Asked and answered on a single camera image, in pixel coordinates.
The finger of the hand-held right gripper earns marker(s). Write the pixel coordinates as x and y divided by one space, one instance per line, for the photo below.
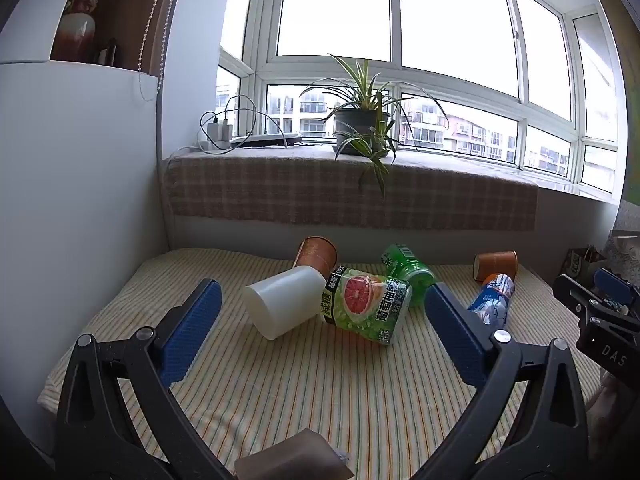
570 291
614 286

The orange paper cup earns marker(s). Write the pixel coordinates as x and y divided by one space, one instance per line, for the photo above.
495 265
315 256

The white plastic cup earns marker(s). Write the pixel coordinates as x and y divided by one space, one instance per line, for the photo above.
285 301

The plaid windowsill cloth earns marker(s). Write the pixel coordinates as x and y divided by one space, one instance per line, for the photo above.
310 190

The white charger plug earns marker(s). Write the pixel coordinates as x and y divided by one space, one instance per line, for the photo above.
226 131
215 131

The flat black device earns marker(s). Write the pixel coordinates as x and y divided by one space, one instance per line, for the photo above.
267 139

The striped bed sheet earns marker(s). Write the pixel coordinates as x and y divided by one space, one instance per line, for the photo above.
305 390

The small cardboard box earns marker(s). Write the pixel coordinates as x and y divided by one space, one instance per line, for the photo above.
582 261

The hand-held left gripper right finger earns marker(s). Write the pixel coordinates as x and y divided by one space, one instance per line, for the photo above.
455 337

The white window frame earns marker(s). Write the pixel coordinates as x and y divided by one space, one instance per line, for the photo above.
400 67

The blue label plastic bottle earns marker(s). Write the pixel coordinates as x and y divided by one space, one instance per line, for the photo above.
492 300

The white cabinet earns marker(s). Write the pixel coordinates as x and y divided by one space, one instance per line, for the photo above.
75 200

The brown white ceramic vase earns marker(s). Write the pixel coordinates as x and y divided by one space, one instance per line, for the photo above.
75 25

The grey patterned cloth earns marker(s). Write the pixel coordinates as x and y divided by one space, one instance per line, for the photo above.
624 245

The green drink can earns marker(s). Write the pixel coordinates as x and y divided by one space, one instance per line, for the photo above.
409 270

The potted spider plant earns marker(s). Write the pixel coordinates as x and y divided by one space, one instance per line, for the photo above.
361 122

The brown cardboard piece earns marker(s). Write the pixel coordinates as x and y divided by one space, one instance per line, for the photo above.
292 460

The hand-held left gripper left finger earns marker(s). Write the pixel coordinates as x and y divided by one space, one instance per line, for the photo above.
192 332

